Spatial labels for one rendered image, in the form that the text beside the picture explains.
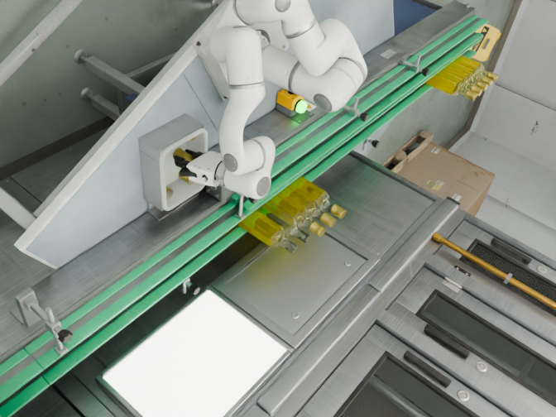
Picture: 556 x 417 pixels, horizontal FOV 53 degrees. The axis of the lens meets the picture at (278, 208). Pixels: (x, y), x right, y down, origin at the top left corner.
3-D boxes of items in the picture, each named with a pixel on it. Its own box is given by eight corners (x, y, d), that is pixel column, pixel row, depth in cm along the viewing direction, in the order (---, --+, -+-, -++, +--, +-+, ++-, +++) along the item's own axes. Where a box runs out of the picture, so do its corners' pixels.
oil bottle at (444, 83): (414, 79, 257) (470, 104, 246) (418, 68, 253) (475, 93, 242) (420, 74, 261) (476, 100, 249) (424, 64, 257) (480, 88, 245)
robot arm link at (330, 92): (285, 75, 146) (337, 98, 140) (312, 45, 151) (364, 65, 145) (288, 101, 154) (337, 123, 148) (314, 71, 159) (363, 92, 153)
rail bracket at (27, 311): (11, 315, 140) (66, 371, 131) (-7, 273, 128) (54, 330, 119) (28, 304, 143) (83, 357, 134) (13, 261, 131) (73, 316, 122)
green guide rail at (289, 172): (230, 198, 177) (249, 210, 173) (230, 195, 176) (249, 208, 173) (467, 30, 281) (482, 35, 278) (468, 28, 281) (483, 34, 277)
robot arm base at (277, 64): (232, 47, 148) (280, 67, 142) (260, 16, 153) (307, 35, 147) (244, 87, 162) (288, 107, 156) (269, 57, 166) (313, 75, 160)
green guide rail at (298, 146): (231, 180, 171) (251, 193, 168) (231, 178, 171) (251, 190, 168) (472, 16, 276) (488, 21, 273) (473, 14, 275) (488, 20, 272)
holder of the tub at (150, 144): (145, 211, 168) (162, 224, 165) (137, 137, 149) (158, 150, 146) (186, 184, 178) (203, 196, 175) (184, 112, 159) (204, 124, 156)
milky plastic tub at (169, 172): (144, 199, 164) (165, 214, 160) (138, 138, 148) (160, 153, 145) (187, 172, 174) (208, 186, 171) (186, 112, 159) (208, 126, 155)
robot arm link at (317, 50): (277, 40, 139) (313, 2, 146) (318, 114, 153) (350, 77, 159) (304, 36, 132) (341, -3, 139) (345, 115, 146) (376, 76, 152)
